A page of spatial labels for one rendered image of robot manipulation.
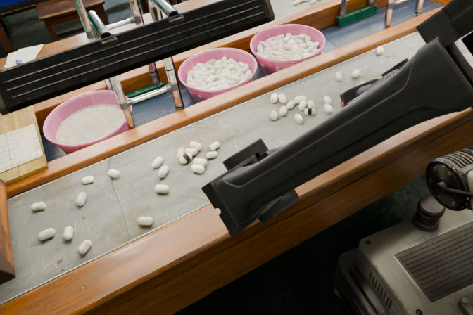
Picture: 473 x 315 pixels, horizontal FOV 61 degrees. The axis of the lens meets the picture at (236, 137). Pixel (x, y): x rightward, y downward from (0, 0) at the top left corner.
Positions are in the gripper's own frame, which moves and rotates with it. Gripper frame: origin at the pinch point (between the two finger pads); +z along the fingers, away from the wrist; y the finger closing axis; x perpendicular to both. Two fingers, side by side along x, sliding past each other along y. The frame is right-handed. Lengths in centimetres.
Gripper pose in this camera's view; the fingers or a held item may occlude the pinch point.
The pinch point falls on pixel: (343, 104)
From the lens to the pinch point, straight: 102.2
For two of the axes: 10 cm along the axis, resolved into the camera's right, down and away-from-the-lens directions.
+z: -2.8, 0.6, 9.6
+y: -8.8, 3.7, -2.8
